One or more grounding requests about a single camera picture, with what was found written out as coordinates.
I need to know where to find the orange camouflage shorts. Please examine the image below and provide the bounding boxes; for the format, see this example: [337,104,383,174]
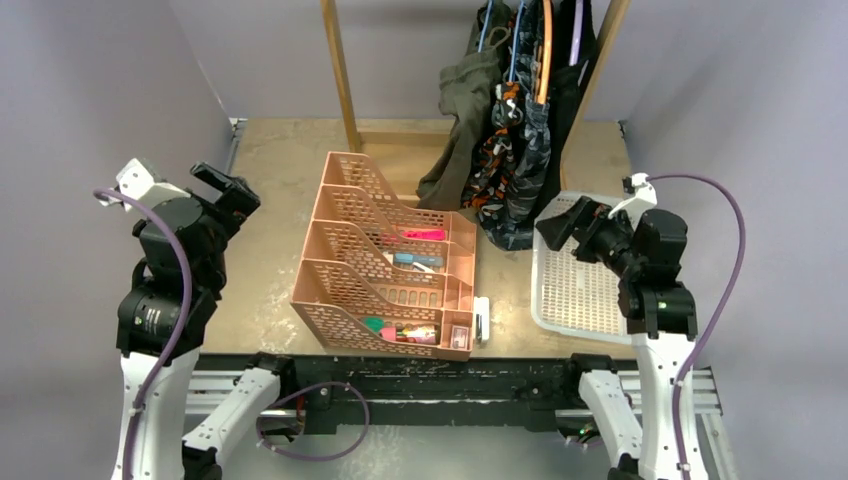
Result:
[461,81,524,222]

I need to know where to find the purple hanger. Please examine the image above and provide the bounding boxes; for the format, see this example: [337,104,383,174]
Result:
[568,0,584,67]

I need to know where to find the grey camouflage shorts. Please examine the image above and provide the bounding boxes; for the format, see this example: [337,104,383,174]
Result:
[479,1,551,251]

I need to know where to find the wooden clothes rack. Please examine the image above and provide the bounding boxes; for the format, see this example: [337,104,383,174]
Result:
[321,1,631,206]

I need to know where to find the black garment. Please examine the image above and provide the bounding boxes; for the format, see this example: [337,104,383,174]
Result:
[531,1,597,216]

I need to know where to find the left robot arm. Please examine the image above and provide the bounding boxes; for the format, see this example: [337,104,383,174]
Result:
[95,158,298,479]

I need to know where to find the olive green shorts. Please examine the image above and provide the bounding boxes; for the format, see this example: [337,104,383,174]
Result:
[416,1,513,211]

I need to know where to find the blue wire hanger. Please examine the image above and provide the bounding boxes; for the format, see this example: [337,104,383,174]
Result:
[477,0,494,52]

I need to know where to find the blue marker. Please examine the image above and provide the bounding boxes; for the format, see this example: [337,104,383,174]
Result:
[393,252,443,267]

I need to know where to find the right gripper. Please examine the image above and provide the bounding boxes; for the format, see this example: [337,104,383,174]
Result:
[537,196,645,279]

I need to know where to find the orange hanger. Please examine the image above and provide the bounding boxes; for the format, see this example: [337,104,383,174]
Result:
[535,0,554,104]

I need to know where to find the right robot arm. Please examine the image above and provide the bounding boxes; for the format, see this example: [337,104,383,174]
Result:
[535,173,708,479]

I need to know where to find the peach plastic file organizer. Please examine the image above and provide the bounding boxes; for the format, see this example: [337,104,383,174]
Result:
[291,152,477,361]

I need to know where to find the pink highlighter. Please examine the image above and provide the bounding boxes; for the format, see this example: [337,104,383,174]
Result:
[401,229,447,241]

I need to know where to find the white stapler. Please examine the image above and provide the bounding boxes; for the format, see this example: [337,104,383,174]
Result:
[473,297,491,345]

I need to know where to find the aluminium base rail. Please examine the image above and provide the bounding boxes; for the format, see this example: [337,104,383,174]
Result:
[185,354,723,439]

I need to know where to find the white plastic basket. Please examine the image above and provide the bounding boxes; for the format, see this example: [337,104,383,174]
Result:
[531,232,631,345]

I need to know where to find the staples box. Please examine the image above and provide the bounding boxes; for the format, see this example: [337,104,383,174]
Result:
[449,325,471,350]

